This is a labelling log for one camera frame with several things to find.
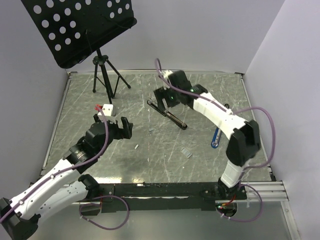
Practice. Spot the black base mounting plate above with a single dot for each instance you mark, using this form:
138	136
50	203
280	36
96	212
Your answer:
165	196

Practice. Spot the grey staple strip block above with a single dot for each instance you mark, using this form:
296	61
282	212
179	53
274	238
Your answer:
186	152

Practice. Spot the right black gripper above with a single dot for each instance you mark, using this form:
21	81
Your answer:
161	94

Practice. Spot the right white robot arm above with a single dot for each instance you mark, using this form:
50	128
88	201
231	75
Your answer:
243	135

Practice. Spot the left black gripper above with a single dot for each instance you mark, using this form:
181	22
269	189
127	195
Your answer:
124	132

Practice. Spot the black perforated music stand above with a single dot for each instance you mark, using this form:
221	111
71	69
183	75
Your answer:
75	29

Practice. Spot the black stapler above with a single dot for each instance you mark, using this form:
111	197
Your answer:
167	114

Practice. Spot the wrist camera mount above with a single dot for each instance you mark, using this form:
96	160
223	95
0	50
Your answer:
166	74
107	110

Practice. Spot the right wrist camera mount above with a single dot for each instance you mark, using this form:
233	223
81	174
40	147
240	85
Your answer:
166	74

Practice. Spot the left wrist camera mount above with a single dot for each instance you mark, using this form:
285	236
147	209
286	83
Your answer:
107	110

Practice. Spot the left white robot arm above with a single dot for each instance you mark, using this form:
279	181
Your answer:
65	184

